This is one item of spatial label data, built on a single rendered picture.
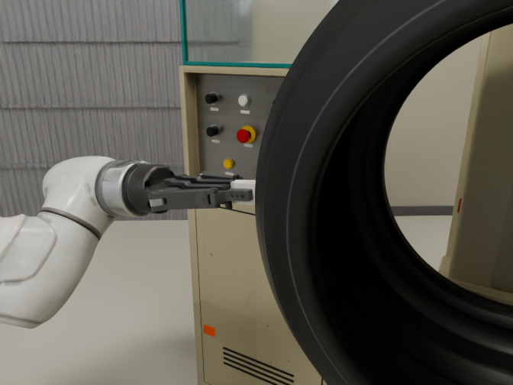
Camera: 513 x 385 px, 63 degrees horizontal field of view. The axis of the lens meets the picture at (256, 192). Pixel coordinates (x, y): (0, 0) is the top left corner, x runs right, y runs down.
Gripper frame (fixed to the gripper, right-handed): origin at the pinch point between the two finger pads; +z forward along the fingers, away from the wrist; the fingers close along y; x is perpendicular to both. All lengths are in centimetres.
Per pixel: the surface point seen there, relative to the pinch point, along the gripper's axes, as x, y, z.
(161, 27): -55, 193, -179
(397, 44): -15.4, -11.9, 20.9
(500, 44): -14.6, 26.4, 26.9
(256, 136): 2, 62, -36
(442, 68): -4, 303, -14
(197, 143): 4, 62, -59
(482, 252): 17.4, 26.3, 25.1
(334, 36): -16.8, -10.7, 15.8
